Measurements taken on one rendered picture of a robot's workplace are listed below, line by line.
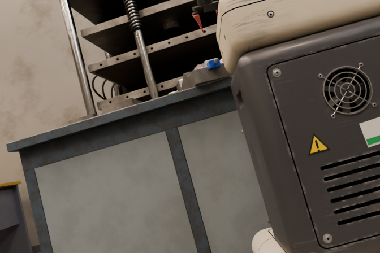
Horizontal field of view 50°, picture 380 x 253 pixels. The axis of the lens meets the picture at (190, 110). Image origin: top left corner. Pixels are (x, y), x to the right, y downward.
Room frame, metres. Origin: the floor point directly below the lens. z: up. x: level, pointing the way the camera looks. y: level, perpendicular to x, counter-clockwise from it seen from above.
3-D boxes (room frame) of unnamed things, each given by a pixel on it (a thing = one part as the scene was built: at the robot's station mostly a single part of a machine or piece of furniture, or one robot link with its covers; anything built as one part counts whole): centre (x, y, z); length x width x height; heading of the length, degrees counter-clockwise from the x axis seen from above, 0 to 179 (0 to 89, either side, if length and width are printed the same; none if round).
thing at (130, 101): (1.90, 0.30, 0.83); 0.20 x 0.15 x 0.07; 172
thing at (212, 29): (2.81, -0.04, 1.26); 1.10 x 0.74 x 0.05; 82
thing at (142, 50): (2.45, 0.18, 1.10); 0.05 x 0.05 x 1.30
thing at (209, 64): (1.50, -0.13, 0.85); 0.13 x 0.05 x 0.05; 9
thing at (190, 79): (1.77, -0.14, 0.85); 0.50 x 0.26 x 0.11; 9
